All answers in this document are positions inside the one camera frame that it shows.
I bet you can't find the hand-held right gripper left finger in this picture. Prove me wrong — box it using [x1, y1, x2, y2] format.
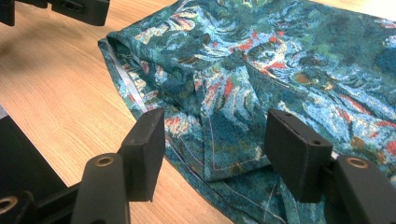
[118, 107, 166, 203]

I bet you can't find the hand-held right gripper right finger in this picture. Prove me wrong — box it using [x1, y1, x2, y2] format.
[263, 108, 333, 204]

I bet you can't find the teal floral shirt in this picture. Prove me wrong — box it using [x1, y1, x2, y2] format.
[97, 0, 396, 224]

